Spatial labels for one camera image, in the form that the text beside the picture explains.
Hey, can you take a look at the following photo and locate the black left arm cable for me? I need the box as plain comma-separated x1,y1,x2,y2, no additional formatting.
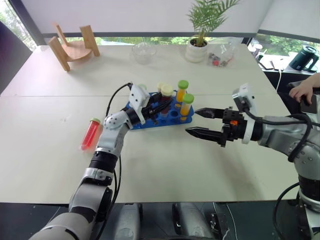
96,82,133,240

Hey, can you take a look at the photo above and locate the grey rounded shape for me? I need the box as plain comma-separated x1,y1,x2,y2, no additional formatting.
172,202,214,240

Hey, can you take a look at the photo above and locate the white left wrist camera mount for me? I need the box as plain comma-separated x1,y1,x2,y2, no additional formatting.
128,83,151,125

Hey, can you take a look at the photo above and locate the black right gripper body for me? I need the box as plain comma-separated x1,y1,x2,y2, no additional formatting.
219,106,248,149

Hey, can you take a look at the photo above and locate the person's bare hand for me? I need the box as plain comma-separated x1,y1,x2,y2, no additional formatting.
288,83,315,105

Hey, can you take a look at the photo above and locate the thin white wire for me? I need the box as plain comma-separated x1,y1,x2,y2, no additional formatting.
223,203,238,240

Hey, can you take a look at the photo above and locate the white power cable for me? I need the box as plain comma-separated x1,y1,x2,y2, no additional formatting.
275,68,283,92

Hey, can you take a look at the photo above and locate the dark red tube cream cap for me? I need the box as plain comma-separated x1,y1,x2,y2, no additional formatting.
159,84,174,118

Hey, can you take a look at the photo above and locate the small black box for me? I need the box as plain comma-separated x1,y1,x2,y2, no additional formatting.
209,212,230,236

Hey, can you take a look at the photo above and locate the red tube green cap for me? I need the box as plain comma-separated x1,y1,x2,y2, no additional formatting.
79,117,102,152

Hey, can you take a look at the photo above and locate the clear plastic bag with parts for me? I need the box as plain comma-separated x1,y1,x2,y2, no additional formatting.
206,36,245,68

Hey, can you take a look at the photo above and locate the blue test tube rack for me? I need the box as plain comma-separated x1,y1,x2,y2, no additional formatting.
124,91,195,131

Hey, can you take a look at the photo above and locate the white plant pot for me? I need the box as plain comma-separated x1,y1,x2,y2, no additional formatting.
184,37,209,63

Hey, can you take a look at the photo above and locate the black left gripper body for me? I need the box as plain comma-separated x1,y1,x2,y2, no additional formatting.
141,99,159,120

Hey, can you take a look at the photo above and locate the black handheld device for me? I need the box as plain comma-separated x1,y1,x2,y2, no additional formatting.
299,94,319,114

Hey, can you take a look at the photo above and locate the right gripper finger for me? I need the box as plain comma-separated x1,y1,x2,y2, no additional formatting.
194,107,226,120
184,126,224,147

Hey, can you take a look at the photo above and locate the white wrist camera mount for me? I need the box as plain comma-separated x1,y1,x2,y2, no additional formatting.
231,83,259,145
128,83,151,125

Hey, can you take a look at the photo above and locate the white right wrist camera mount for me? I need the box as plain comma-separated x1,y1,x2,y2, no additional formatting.
231,83,259,145

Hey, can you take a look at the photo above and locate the wooden stand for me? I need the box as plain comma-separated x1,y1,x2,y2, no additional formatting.
47,22,101,73

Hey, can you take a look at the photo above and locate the dark green kettle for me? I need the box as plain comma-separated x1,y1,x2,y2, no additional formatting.
289,44,320,73

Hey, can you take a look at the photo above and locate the yellow tube green cap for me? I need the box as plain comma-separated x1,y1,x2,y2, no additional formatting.
179,93,195,123

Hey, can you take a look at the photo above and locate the orange tube green cap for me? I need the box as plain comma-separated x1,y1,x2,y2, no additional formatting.
175,79,189,108

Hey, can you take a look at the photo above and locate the clear glass bowl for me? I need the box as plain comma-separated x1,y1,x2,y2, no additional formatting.
131,41,158,66

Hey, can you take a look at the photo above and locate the green palm plant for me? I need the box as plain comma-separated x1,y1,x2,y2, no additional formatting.
186,0,242,48

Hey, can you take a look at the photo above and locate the cream capped test tube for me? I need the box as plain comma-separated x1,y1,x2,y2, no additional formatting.
156,81,168,94

